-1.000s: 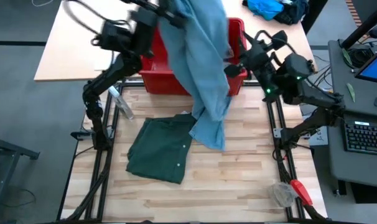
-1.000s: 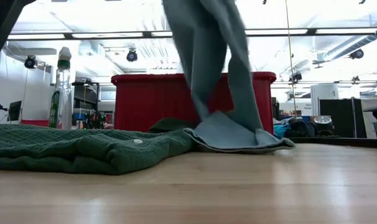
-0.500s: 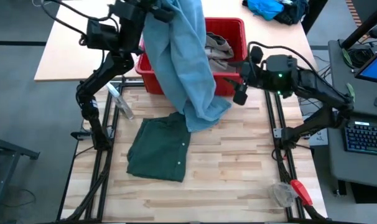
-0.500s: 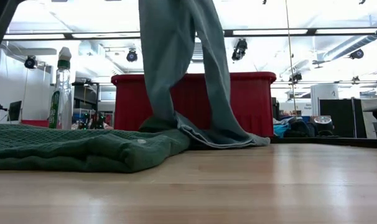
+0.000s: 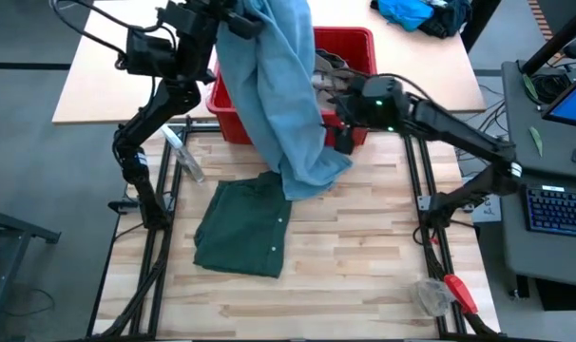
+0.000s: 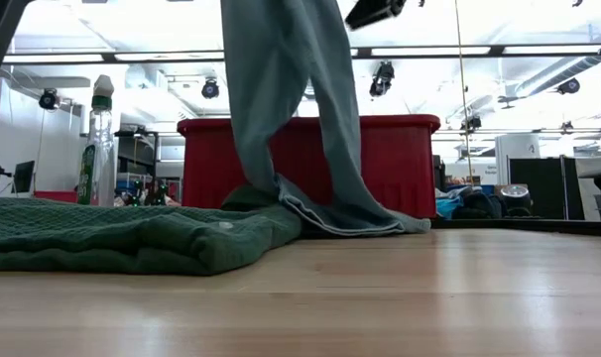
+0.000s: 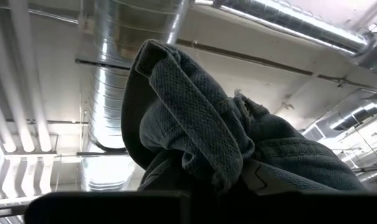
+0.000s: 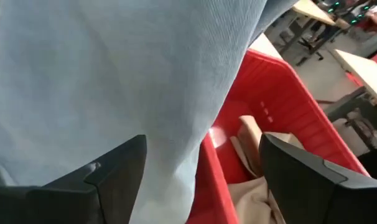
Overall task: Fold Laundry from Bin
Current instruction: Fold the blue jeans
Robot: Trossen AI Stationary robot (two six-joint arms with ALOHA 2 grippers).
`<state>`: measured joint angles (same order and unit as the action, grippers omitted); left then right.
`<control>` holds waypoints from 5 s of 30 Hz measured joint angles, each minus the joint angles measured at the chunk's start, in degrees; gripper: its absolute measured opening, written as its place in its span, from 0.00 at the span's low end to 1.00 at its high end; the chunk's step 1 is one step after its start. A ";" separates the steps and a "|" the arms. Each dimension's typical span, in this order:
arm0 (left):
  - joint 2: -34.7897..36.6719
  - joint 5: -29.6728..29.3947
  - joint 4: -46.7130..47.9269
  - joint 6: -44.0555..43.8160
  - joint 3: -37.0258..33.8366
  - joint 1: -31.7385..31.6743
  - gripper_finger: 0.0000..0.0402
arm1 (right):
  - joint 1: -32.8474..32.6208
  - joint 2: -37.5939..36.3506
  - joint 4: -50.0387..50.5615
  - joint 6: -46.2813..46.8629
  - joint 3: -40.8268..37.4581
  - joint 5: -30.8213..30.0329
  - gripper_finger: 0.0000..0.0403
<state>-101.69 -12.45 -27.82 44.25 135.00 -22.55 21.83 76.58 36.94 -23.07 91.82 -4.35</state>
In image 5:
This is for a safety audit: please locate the light blue denim garment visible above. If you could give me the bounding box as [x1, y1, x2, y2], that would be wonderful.
[215, 0, 355, 201]

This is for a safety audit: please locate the bright blue garment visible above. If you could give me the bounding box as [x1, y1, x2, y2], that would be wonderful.
[376, 0, 435, 33]

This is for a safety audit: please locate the black keyboard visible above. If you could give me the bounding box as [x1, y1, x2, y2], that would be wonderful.
[519, 182, 576, 240]

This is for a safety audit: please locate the red handled clamp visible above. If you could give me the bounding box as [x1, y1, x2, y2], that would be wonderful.
[443, 273, 479, 315]

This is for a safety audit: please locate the beige garment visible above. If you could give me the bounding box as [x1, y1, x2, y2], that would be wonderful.
[313, 47, 360, 113]

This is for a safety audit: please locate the beige side table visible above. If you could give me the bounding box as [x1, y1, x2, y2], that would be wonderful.
[51, 0, 488, 125]

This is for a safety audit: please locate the dark green button shirt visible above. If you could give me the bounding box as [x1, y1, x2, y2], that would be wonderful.
[193, 170, 293, 279]

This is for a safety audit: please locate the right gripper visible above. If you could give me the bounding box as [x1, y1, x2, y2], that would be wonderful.
[323, 78, 365, 156]

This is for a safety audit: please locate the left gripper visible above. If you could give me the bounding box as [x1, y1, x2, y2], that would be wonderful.
[157, 0, 265, 40]

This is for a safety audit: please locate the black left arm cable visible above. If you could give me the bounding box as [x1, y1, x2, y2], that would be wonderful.
[48, 0, 165, 58]

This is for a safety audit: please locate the grey desk surface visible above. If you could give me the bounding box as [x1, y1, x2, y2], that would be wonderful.
[496, 168, 576, 290]
[500, 60, 576, 181]

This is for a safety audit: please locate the dark navy garment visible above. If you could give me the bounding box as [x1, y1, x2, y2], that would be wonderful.
[418, 0, 474, 40]

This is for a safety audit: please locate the clear spray bottle green label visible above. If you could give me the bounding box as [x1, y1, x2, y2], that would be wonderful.
[160, 123, 207, 184]

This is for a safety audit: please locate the black aluminium rig frame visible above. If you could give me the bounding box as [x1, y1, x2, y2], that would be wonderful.
[86, 121, 501, 341]

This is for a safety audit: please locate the crumpled clear plastic bag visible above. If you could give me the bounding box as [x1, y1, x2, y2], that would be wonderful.
[409, 277, 455, 318]

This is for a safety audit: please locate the black stand pole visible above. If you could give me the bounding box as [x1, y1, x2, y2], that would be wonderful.
[519, 0, 576, 76]

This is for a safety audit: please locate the printed label plate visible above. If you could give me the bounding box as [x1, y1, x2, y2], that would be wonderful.
[470, 189, 503, 224]

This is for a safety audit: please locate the coiled black cable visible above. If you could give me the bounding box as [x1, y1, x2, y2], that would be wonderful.
[529, 68, 576, 105]

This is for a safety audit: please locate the green strip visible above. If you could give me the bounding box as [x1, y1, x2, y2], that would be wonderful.
[522, 72, 539, 104]
[528, 124, 545, 158]

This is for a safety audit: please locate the floor cable bundle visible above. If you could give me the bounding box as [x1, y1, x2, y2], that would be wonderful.
[451, 85, 510, 167]

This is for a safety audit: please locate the red plastic laundry bin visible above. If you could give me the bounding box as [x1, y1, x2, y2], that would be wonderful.
[205, 26, 378, 147]

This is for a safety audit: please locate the grey metal stand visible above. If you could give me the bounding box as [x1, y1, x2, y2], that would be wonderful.
[0, 189, 62, 333]

